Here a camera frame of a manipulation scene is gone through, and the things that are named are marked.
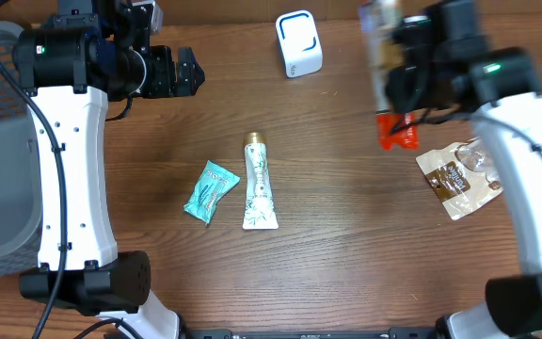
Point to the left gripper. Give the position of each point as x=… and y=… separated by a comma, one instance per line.
x=174, y=72

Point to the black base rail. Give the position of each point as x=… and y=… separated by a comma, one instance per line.
x=392, y=333

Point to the white green tube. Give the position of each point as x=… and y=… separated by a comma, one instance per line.
x=260, y=211

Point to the teal toilet tissue pack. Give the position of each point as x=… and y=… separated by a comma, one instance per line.
x=212, y=185

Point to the white brown bread bag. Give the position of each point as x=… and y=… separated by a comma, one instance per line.
x=462, y=176

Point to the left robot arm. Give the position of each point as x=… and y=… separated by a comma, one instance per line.
x=88, y=55

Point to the grey plastic shopping basket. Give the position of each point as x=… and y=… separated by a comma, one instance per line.
x=20, y=201

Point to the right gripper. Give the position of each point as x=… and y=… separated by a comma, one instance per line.
x=394, y=88

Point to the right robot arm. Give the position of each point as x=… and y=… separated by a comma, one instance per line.
x=499, y=92

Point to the white barcode scanner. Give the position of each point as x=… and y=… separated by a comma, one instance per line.
x=299, y=43

